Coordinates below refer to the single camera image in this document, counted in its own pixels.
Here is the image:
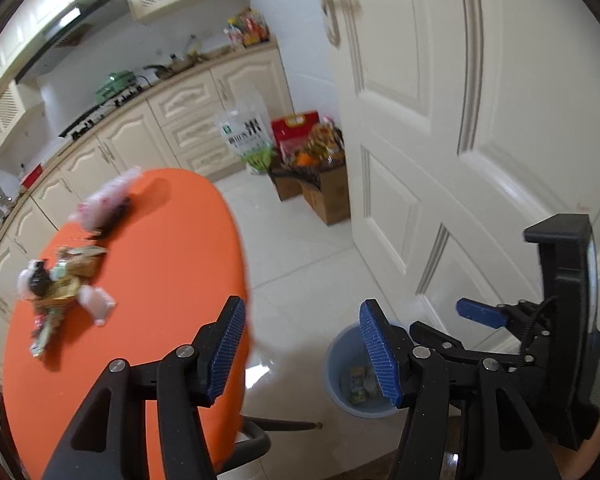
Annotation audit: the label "group of bottles and packets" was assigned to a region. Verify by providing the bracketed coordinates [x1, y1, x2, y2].
[224, 7, 271, 51]

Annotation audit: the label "white green printed shopping bag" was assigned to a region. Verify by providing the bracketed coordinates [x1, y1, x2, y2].
[215, 102, 276, 176]

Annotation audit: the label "pile of snack wrappers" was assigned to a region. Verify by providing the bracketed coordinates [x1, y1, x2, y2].
[27, 245, 108, 358]

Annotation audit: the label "brass door handle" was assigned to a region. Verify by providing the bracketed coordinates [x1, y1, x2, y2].
[302, 0, 361, 48]

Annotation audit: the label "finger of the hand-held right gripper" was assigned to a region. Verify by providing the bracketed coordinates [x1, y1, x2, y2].
[456, 298, 551, 341]
[409, 320, 525, 367]

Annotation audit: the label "dark frying pan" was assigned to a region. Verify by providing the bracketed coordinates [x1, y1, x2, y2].
[142, 57, 191, 78]

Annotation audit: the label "blue plastic waste bin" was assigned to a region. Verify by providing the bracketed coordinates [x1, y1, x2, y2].
[326, 322, 412, 418]

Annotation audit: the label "cream lower kitchen cabinets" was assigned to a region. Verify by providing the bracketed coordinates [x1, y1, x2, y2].
[0, 47, 296, 386]

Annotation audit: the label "dark brown wrapper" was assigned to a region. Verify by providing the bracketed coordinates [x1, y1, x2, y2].
[87, 200, 131, 241]

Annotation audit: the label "white tissue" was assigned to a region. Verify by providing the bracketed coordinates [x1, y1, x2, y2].
[77, 287, 117, 326]

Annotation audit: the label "red gift box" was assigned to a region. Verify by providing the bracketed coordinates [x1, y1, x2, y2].
[271, 111, 321, 156]

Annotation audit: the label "black metal chair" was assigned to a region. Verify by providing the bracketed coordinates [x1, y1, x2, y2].
[215, 414, 325, 480]

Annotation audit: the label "large brown cardboard box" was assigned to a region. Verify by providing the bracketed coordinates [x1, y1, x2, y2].
[300, 162, 352, 226]

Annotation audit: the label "steel range hood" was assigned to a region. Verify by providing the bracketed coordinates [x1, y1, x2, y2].
[14, 0, 131, 85]

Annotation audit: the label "white panelled door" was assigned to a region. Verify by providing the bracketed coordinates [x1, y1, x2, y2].
[305, 0, 600, 376]

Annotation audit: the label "black gas stove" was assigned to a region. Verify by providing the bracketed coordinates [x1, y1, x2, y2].
[59, 87, 143, 141]

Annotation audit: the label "orange round table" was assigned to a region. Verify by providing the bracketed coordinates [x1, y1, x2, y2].
[2, 167, 255, 480]

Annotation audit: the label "small brown cardboard box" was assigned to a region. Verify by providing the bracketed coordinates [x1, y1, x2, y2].
[267, 157, 306, 202]

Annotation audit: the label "clear pink printed plastic bag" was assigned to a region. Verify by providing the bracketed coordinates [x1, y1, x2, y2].
[69, 167, 143, 228]

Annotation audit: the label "person's right forearm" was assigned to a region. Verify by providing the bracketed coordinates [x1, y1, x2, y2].
[547, 417, 600, 480]

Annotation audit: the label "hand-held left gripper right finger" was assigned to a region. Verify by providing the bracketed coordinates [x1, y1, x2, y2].
[359, 299, 563, 480]

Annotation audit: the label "heap of wrappers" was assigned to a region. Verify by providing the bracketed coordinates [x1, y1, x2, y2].
[347, 366, 382, 406]

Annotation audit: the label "red box on counter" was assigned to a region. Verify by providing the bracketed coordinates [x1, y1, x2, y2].
[20, 164, 45, 188]

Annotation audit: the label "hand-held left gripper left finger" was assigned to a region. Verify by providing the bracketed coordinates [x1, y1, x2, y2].
[40, 296, 247, 480]

